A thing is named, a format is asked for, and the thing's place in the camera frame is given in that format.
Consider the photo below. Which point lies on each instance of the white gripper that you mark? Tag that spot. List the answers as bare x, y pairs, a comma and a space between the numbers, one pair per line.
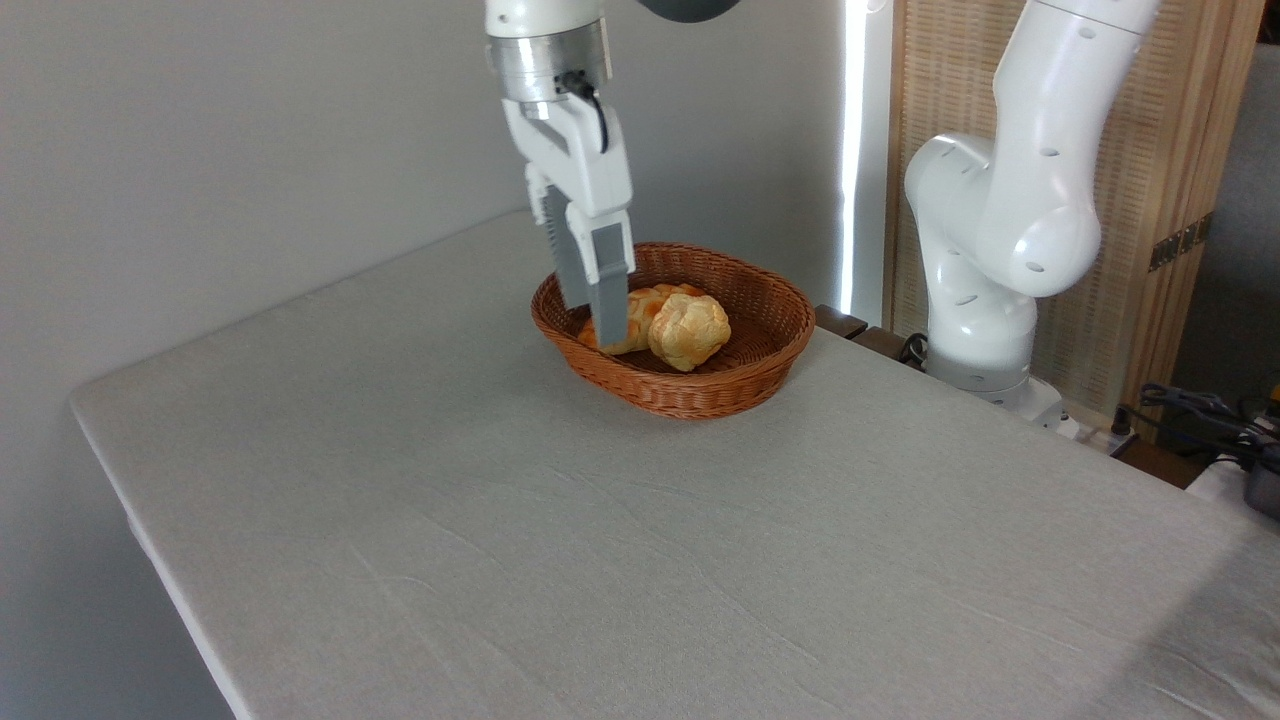
585, 170

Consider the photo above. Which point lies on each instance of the brown wicker basket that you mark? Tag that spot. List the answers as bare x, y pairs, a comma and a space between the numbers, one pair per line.
700, 395

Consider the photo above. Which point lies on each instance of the black screen hinge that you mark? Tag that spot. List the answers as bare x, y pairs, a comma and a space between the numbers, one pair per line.
1180, 242

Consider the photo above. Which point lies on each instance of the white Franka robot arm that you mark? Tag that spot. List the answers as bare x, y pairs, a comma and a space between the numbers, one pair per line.
1010, 220

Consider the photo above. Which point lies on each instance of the braided bread loaf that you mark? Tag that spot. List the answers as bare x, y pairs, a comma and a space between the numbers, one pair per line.
640, 308

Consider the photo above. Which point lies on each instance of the round bread bun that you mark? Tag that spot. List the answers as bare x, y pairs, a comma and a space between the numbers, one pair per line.
690, 330

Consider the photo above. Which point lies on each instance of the grey tablecloth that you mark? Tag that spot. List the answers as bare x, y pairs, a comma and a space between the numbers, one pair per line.
700, 560

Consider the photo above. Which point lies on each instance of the dark wooden bench edge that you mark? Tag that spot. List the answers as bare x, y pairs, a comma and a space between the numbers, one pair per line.
860, 332

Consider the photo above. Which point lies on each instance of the wooden folding screen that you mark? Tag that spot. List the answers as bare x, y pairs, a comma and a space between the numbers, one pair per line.
1180, 110

